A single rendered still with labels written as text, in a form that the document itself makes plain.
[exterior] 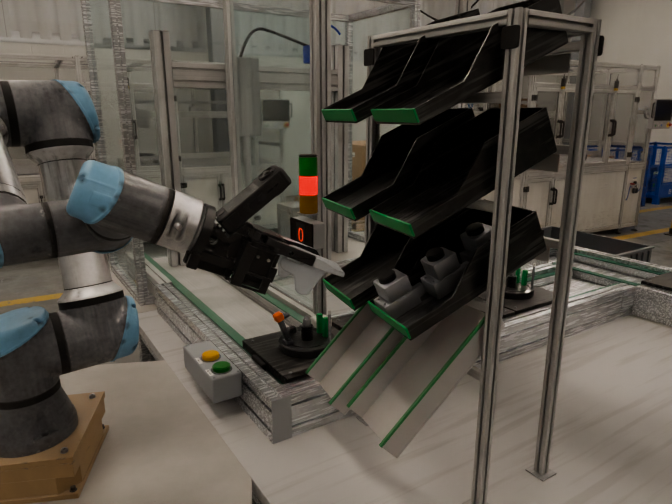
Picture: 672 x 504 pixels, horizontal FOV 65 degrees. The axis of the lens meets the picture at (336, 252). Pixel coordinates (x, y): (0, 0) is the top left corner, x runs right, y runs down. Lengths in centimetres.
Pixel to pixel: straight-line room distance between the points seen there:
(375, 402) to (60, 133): 74
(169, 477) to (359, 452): 37
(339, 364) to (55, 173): 64
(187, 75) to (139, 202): 155
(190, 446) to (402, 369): 48
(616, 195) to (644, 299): 561
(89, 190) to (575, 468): 98
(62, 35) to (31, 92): 803
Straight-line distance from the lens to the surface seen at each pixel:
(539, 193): 646
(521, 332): 159
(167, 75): 219
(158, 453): 120
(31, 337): 106
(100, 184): 68
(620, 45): 1342
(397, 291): 87
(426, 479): 109
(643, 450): 131
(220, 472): 112
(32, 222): 77
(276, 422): 115
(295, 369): 122
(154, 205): 69
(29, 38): 911
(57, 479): 113
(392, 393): 99
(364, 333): 110
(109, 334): 108
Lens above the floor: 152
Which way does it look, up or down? 15 degrees down
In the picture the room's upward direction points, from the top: straight up
